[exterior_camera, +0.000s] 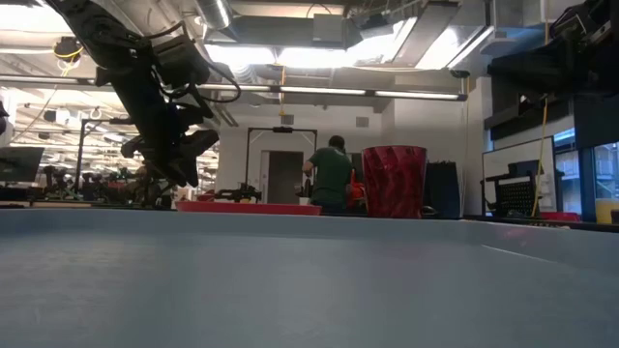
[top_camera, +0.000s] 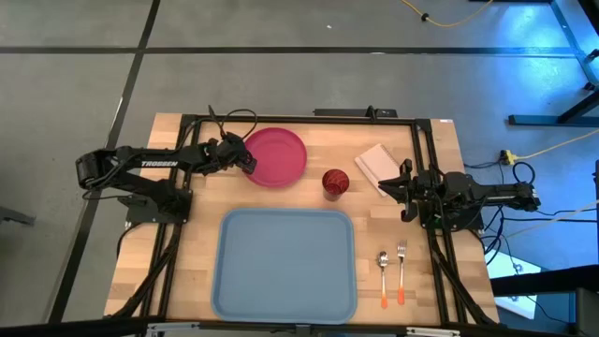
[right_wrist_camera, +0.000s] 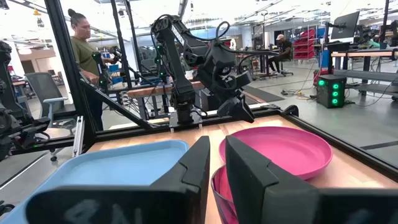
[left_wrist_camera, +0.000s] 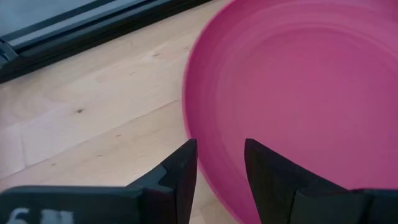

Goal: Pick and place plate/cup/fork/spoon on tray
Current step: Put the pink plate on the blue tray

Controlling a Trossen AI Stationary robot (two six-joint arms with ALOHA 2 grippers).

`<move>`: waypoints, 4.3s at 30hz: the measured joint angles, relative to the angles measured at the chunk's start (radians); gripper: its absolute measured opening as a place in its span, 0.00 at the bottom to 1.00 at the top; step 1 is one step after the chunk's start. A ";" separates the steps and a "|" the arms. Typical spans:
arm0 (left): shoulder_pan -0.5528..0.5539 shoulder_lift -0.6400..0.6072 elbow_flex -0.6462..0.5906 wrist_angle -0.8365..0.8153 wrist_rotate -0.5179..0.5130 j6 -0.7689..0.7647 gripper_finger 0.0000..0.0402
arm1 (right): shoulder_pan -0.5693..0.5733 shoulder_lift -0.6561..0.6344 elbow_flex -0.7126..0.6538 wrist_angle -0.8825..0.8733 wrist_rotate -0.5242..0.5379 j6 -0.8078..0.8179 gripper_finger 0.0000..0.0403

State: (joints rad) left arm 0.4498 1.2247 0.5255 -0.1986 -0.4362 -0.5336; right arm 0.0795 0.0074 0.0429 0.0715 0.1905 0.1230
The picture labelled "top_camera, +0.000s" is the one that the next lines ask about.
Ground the black crossbar with silver brackets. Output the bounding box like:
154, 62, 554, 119
0, 315, 599, 337

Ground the white sheet on floor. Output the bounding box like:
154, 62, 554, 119
486, 251, 544, 320

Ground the yellow plug with pale cable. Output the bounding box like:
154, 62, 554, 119
499, 128, 599, 166

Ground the black aluminium table frame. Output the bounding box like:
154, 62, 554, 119
111, 111, 500, 327

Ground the yellow extension cable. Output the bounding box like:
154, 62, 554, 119
401, 0, 493, 28

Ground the spoon with orange handle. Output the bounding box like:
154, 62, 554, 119
376, 251, 390, 310

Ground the black power strip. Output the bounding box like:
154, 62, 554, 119
313, 105, 399, 119

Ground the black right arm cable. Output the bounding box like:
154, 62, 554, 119
511, 161, 537, 186

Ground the black neighbouring table frame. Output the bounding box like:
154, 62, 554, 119
508, 0, 599, 127

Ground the white floor cable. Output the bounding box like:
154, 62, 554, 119
504, 199, 599, 240

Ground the blue floor cable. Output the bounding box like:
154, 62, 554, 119
482, 205, 507, 268

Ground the blue-grey plastic tray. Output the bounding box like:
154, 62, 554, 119
210, 208, 359, 326

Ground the pink round plate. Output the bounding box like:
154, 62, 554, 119
242, 126, 309, 189

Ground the grey object on floor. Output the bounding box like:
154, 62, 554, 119
0, 205, 37, 227

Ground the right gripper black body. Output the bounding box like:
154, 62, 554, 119
397, 157, 450, 224

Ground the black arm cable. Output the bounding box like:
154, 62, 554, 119
207, 104, 259, 141
511, 161, 537, 186

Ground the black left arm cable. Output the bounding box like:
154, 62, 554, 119
207, 104, 259, 141

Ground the black floor cable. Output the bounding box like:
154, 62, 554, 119
503, 205, 599, 224

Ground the fork with orange handle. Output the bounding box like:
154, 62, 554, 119
396, 240, 408, 306

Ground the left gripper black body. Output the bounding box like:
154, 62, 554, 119
201, 132, 252, 175

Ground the red faceted plastic cup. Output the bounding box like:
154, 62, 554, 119
321, 168, 351, 202

